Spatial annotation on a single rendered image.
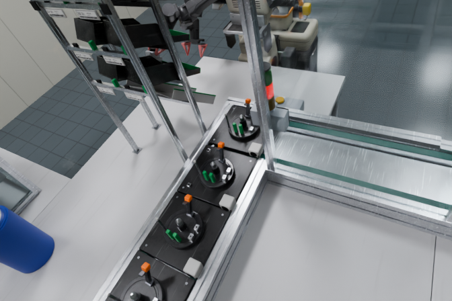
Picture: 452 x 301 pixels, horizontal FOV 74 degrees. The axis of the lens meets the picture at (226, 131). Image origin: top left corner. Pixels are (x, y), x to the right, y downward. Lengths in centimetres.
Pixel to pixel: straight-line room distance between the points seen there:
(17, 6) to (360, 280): 402
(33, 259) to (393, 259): 128
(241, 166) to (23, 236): 84
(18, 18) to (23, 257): 320
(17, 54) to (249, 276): 367
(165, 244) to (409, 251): 80
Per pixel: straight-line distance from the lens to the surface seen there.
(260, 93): 87
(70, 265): 141
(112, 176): 154
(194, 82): 183
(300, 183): 117
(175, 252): 109
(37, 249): 142
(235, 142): 126
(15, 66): 422
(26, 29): 426
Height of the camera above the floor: 192
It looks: 46 degrees down
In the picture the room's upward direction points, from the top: 17 degrees counter-clockwise
